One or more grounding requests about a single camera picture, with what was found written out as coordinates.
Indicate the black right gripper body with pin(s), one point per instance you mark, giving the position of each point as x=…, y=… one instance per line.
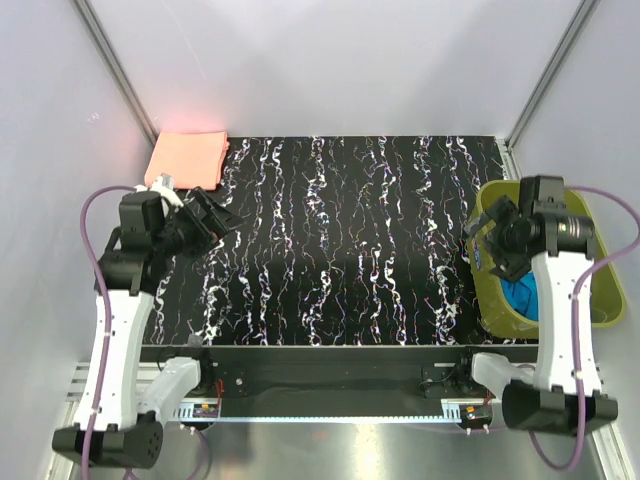
x=509, y=243

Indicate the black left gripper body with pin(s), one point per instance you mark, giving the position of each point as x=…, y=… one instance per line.
x=184, y=232

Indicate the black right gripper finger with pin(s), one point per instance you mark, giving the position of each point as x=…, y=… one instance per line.
x=501, y=213
x=510, y=267

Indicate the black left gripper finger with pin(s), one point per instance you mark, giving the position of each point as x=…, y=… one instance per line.
x=215, y=224
x=200, y=202

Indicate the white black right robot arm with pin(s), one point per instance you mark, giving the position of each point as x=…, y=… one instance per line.
x=531, y=258

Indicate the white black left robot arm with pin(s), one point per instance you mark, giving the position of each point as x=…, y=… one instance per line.
x=115, y=426

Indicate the blue t shirt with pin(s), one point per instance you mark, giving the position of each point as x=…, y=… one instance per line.
x=522, y=296

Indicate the folded pink t shirt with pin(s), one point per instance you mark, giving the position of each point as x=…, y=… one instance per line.
x=191, y=159

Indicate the olive green plastic bin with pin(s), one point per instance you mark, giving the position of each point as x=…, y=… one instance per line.
x=607, y=301

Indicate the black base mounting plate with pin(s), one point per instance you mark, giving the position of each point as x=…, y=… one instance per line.
x=426, y=370

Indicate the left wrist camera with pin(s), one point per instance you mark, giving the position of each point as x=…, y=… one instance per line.
x=162, y=184

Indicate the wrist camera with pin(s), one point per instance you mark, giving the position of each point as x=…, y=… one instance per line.
x=574, y=229
x=162, y=184

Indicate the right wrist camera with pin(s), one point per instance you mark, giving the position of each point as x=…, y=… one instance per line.
x=574, y=229

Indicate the aluminium frame rail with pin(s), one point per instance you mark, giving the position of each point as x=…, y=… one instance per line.
x=286, y=405

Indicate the right aluminium corner post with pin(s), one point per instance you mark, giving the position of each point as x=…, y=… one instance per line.
x=577, y=23

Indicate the aluminium corner post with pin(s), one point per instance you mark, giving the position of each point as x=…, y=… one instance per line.
x=577, y=23
x=107, y=53

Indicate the left aluminium corner post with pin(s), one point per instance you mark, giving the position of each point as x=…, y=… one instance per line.
x=107, y=53

